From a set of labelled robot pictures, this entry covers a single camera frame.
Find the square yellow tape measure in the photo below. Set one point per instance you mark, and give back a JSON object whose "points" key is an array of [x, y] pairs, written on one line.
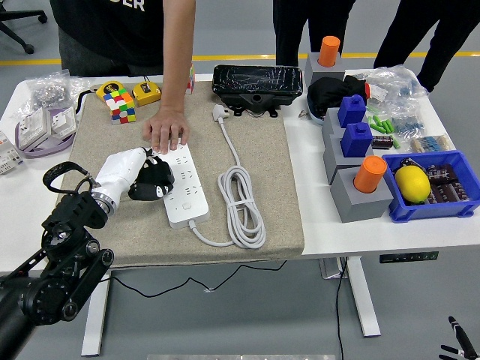
{"points": [[146, 93]]}

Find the purple tray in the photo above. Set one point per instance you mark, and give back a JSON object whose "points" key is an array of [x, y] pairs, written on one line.
{"points": [[41, 152]]}

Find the small black clip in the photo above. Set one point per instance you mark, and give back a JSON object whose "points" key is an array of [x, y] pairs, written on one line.
{"points": [[407, 163]]}

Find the grey-brown mat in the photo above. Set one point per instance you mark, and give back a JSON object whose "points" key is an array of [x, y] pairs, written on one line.
{"points": [[283, 210]]}

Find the black table control panel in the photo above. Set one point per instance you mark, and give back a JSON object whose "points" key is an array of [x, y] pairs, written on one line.
{"points": [[408, 257]]}

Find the clear bag of screws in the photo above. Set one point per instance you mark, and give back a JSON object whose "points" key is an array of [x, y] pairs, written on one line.
{"points": [[48, 93]]}

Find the clear bag of resistors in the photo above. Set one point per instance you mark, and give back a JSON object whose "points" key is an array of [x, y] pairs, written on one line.
{"points": [[431, 143]]}

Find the green plastic anchor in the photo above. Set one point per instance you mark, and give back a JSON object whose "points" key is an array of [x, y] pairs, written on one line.
{"points": [[373, 109], [373, 123], [396, 142], [383, 125], [390, 126]]}

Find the large clear bag blue parts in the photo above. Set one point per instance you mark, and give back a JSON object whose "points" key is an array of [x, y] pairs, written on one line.
{"points": [[408, 88]]}

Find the round yellow tape measure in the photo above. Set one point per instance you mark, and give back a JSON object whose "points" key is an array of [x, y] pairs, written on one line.
{"points": [[108, 89]]}

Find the black cloth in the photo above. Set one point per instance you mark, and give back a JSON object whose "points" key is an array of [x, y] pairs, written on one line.
{"points": [[326, 93]]}

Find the blue block with knob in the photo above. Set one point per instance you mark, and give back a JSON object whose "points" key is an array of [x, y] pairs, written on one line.
{"points": [[356, 140], [350, 112]]}

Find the black office chair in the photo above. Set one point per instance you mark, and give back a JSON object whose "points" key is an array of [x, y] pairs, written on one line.
{"points": [[22, 14]]}

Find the grey block with socket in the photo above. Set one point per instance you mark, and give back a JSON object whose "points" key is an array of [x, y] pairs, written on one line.
{"points": [[360, 208], [337, 69], [333, 157], [330, 123]]}

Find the white socket box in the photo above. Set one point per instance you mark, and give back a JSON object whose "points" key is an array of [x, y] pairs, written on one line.
{"points": [[33, 127], [63, 120]]}

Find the person's left hand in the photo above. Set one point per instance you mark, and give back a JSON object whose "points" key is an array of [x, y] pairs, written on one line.
{"points": [[167, 127]]}

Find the blue plastic bin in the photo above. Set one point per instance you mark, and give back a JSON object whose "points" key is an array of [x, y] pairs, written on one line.
{"points": [[423, 212]]}

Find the person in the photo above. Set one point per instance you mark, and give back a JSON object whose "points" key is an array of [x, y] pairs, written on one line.
{"points": [[311, 22], [431, 30], [112, 30]]}

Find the black plug adapter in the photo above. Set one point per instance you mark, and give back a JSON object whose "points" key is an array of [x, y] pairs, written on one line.
{"points": [[161, 174]]}

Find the black wrapped case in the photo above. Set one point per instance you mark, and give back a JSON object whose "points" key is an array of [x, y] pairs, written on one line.
{"points": [[258, 82]]}

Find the person's left forearm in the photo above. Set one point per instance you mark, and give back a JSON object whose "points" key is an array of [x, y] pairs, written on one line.
{"points": [[178, 56]]}

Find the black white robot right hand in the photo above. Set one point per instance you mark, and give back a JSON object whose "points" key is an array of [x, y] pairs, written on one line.
{"points": [[459, 335]]}

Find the white power strip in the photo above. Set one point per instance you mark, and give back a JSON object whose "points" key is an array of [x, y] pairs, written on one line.
{"points": [[195, 213]]}

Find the white table leg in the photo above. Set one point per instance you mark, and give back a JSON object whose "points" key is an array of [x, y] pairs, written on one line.
{"points": [[93, 318], [363, 300]]}

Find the white circuit breaker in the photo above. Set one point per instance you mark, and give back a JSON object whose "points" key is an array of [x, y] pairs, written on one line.
{"points": [[9, 157]]}

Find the colourful puzzle cube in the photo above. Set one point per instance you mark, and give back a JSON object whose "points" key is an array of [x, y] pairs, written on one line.
{"points": [[122, 108], [191, 80]]}

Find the grey box under table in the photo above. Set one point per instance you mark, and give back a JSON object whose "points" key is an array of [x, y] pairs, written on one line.
{"points": [[330, 270]]}

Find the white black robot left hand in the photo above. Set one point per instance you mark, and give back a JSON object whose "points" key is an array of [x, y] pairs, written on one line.
{"points": [[116, 170]]}

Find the yellow lemon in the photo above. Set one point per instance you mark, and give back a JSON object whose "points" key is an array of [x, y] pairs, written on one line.
{"points": [[412, 183]]}

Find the orange cylinder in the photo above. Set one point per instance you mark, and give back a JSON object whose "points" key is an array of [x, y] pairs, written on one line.
{"points": [[329, 50], [369, 174]]}

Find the dark brown capacitor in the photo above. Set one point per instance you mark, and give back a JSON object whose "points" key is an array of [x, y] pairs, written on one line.
{"points": [[442, 193], [382, 142], [442, 173], [462, 193]]}

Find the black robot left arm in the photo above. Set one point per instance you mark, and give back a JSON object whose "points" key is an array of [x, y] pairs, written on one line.
{"points": [[71, 217]]}

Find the light blue dish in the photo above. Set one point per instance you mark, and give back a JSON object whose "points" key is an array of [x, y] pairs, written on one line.
{"points": [[317, 119]]}

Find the small clear bag blue parts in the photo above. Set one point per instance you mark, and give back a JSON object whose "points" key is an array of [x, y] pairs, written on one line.
{"points": [[407, 122]]}

